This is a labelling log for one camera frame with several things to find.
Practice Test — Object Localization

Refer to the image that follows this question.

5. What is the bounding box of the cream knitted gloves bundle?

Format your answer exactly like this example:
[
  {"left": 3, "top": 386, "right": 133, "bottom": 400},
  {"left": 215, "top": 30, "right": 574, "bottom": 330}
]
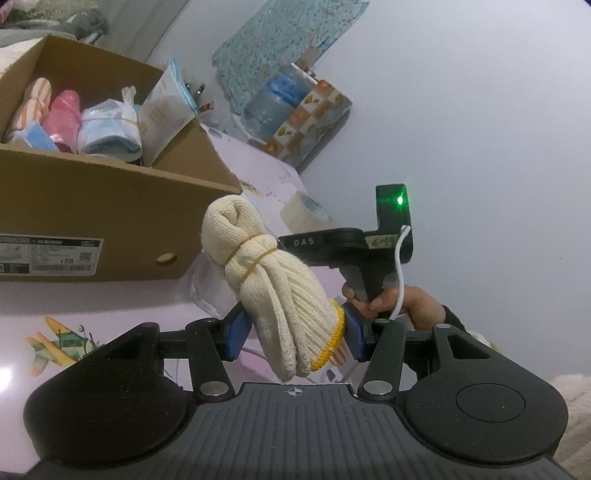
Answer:
[{"left": 201, "top": 195, "right": 348, "bottom": 382}]

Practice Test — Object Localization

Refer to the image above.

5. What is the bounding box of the face mask pack bundle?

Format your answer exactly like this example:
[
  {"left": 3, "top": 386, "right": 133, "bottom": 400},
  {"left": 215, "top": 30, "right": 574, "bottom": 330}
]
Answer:
[{"left": 77, "top": 86, "right": 143, "bottom": 163}]

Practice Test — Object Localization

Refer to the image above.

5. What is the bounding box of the person right hand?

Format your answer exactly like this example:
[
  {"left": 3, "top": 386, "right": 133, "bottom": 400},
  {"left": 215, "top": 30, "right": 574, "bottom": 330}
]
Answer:
[{"left": 342, "top": 284, "right": 447, "bottom": 332}]

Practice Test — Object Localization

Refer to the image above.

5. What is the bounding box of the clear tape roll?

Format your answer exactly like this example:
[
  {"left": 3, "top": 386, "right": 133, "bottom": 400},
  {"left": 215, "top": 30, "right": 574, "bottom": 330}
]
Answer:
[{"left": 280, "top": 191, "right": 337, "bottom": 234}]

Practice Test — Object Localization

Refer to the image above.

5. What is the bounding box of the patterned checkered board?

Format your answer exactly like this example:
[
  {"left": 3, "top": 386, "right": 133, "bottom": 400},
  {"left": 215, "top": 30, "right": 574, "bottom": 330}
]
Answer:
[{"left": 263, "top": 80, "right": 353, "bottom": 169}]

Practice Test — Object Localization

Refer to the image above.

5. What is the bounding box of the blue water bottle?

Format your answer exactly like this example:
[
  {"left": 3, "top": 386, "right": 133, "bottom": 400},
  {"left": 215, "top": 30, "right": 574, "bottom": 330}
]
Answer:
[{"left": 242, "top": 63, "right": 315, "bottom": 142}]

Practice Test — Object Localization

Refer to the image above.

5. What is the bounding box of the pink patterned tablecloth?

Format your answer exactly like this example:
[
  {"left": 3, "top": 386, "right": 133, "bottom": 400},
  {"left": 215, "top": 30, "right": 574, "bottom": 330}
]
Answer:
[{"left": 0, "top": 121, "right": 352, "bottom": 480}]

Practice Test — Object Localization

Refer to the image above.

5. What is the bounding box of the brown cardboard box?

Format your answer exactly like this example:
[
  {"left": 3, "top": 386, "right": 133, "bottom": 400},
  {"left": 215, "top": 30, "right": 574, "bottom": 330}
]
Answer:
[{"left": 1, "top": 35, "right": 240, "bottom": 281}]

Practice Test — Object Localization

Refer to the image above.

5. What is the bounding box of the light blue tissue pack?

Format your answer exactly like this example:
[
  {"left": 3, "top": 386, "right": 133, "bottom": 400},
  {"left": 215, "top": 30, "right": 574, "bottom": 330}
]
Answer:
[{"left": 138, "top": 60, "right": 198, "bottom": 167}]

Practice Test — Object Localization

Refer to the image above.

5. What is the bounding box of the pink plastic wrapped bundle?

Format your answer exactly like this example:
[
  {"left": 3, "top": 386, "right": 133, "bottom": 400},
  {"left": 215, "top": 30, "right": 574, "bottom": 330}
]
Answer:
[{"left": 42, "top": 90, "right": 81, "bottom": 153}]

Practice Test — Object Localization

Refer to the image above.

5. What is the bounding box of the orange striped rolled towel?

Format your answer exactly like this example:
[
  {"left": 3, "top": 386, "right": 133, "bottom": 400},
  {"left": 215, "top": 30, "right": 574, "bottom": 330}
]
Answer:
[{"left": 4, "top": 77, "right": 52, "bottom": 143}]

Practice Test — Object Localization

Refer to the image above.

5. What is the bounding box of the grey green bedding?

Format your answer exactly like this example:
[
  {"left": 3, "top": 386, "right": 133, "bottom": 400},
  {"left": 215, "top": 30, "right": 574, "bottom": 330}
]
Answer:
[{"left": 1, "top": 0, "right": 110, "bottom": 47}]

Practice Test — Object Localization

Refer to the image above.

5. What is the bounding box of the white cable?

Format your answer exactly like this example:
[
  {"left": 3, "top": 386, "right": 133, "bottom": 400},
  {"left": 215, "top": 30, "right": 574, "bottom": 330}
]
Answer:
[{"left": 386, "top": 224, "right": 413, "bottom": 322}]

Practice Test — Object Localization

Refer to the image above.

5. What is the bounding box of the teal textured wall cloth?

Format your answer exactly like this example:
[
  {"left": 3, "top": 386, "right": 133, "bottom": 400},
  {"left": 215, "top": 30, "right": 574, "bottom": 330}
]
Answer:
[{"left": 212, "top": 0, "right": 370, "bottom": 114}]

